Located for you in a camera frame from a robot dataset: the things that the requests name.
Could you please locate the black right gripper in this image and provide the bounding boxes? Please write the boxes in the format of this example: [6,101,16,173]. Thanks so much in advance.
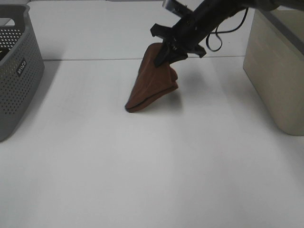
[150,15,206,67]

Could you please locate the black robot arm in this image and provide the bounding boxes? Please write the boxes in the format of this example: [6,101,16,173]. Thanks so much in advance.
[150,0,279,67]

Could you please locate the beige plastic basket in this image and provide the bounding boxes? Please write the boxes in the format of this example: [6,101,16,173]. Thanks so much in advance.
[243,7,304,135]

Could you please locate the brown towel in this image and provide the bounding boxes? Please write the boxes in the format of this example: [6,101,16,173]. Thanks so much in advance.
[125,43,178,113]

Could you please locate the grey perforated plastic basket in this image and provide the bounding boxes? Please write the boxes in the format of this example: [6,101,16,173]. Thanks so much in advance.
[0,4,45,141]

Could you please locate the black cable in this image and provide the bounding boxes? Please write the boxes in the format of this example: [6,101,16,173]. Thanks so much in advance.
[205,7,249,52]

